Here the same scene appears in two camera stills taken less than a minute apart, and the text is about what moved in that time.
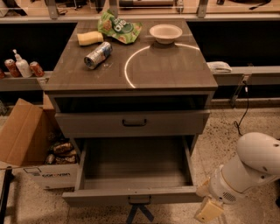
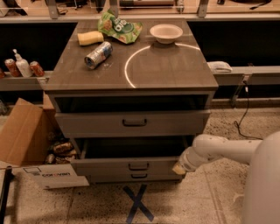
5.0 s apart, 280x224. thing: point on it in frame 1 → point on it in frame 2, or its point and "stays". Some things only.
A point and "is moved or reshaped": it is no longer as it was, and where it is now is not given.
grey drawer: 134,171 is moved or reshaped
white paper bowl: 165,33 stays
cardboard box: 24,137 stays
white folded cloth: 219,66 stays
